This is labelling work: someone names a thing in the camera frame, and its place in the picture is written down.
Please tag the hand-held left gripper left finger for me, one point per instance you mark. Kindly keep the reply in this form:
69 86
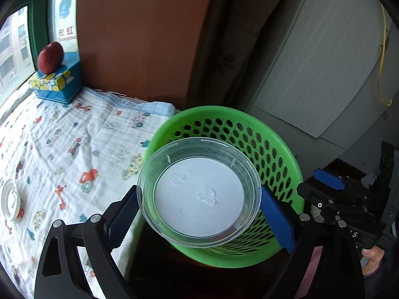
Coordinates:
124 215

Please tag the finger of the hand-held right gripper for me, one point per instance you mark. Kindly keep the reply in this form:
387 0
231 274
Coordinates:
329 179
386 165

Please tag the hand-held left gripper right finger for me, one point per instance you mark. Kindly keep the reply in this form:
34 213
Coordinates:
277 221

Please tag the green perforated plastic basket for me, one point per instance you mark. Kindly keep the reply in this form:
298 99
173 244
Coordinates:
265 149

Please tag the clear round plastic container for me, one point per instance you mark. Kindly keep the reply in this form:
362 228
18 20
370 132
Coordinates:
199 193

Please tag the person's right hand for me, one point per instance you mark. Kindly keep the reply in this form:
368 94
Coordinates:
372 257

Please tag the printed cartoon blanket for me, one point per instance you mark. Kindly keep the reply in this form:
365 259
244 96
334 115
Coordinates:
71 149

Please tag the white cabinet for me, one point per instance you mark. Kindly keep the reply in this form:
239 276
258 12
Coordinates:
314 68

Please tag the white plastic cup lid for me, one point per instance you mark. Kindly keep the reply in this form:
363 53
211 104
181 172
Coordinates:
9 199

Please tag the blue patterned tissue box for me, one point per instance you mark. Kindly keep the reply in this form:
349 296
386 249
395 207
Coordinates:
56 84

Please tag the red apple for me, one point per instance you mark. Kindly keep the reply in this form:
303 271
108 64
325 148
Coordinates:
50 57

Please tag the brown wooden panel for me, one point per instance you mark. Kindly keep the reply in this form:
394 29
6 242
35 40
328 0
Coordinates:
137 37

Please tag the apartment building outside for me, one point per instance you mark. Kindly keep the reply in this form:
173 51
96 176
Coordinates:
12 46

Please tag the white window sign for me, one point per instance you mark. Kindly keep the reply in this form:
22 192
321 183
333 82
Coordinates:
65 18

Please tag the green window frame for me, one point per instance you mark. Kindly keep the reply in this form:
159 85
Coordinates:
39 18

